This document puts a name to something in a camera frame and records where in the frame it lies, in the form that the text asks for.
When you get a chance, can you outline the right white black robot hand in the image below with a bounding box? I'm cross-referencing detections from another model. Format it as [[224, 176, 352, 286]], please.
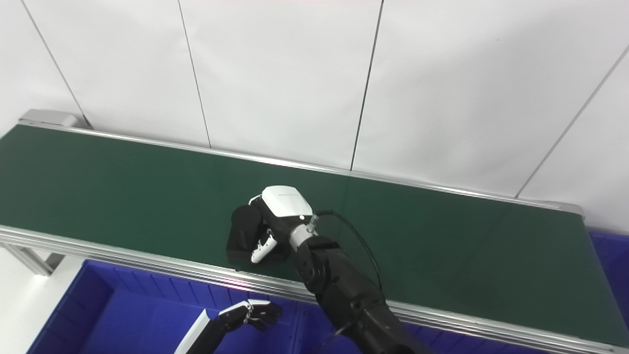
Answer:
[[248, 185, 315, 265]]

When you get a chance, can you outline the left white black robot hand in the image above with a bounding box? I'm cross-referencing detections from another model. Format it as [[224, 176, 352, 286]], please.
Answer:
[[173, 299, 284, 354]]

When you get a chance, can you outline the black cylinder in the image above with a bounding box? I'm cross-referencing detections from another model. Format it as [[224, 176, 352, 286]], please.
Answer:
[[226, 204, 290, 264]]

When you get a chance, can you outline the blue plastic bin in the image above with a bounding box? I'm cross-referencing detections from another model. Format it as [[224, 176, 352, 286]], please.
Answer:
[[27, 260, 300, 354], [295, 300, 561, 354], [587, 229, 629, 325]]

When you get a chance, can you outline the green conveyor belt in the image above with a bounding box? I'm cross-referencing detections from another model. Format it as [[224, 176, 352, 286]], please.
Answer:
[[0, 124, 629, 347], [0, 109, 629, 354]]

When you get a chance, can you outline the grey conveyor end housing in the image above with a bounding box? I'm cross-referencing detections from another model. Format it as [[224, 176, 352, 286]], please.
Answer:
[[19, 109, 91, 129]]

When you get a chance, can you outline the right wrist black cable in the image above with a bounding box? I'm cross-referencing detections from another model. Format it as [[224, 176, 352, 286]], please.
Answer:
[[307, 210, 384, 291]]

